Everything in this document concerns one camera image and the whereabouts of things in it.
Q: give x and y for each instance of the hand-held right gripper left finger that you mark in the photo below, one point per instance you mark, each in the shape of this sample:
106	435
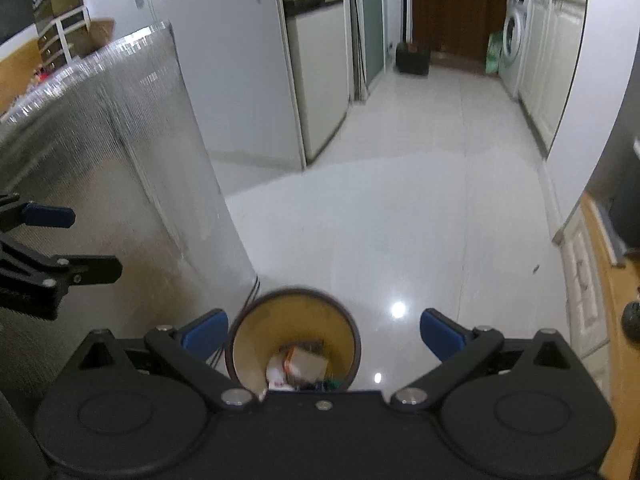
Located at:
205	336

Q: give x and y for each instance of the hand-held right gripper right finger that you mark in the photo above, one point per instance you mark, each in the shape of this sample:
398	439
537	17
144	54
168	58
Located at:
442	336

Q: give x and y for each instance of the brown cardboard packet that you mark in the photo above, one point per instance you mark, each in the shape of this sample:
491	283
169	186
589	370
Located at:
307	362

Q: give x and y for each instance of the brown round wastebasket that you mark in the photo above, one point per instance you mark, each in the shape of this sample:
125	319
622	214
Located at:
250	330

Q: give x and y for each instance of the grey flat bar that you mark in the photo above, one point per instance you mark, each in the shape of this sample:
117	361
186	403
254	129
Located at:
612	232

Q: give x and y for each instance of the brown wooden door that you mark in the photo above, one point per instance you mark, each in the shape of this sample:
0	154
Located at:
445	5

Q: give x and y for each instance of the wooden low cabinet white drawers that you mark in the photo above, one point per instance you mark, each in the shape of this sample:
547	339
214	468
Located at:
595	340

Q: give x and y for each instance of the black round object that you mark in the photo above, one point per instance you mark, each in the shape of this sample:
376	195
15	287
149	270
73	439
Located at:
632	317

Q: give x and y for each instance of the white crumpled tissue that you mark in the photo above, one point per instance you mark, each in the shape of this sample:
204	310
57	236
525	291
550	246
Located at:
276	375

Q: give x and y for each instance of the silver foil covered table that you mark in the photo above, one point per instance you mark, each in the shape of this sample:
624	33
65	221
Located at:
100	160

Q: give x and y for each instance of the white refrigerator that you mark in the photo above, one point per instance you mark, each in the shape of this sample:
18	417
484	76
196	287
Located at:
320	60

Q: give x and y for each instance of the white kitchen cabinets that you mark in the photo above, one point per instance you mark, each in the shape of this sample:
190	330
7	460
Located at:
552	60

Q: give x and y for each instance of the white drawer unit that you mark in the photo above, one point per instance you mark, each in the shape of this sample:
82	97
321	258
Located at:
62	35

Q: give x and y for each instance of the frosted glass door panel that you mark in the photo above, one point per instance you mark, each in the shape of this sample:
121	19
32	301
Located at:
370	15

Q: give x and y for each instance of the black box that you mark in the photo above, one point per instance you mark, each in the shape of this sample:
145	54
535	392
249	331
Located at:
412	59

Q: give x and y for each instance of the green plastic bag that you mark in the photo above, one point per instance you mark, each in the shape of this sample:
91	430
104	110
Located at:
495	52

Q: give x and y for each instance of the white washing machine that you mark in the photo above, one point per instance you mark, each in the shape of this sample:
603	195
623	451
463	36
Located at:
516	40

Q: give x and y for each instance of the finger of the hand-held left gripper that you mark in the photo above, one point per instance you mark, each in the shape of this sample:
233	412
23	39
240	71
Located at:
95	270
47	215

